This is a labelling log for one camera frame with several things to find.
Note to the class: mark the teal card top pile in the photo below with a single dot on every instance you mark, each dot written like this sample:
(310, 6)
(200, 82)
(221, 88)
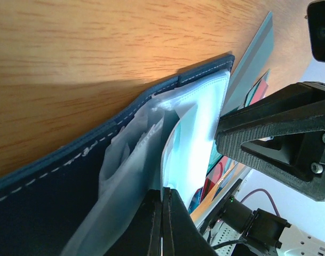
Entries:
(249, 67)

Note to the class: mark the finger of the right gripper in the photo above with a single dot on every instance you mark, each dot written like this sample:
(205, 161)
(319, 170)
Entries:
(282, 136)

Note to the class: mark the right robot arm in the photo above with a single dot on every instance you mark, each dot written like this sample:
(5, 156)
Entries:
(261, 232)

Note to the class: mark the teal card front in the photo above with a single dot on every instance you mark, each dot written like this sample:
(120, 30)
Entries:
(170, 166)

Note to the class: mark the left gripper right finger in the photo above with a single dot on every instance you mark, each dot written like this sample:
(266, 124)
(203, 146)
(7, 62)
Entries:
(180, 236)

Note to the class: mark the red card pile centre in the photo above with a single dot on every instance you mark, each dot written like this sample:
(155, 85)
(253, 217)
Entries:
(216, 173)

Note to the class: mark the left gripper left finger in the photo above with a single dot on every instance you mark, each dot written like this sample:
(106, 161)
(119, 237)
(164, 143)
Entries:
(143, 235)

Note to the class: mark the dark blue card holder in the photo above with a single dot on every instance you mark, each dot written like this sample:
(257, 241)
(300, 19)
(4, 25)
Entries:
(43, 203)

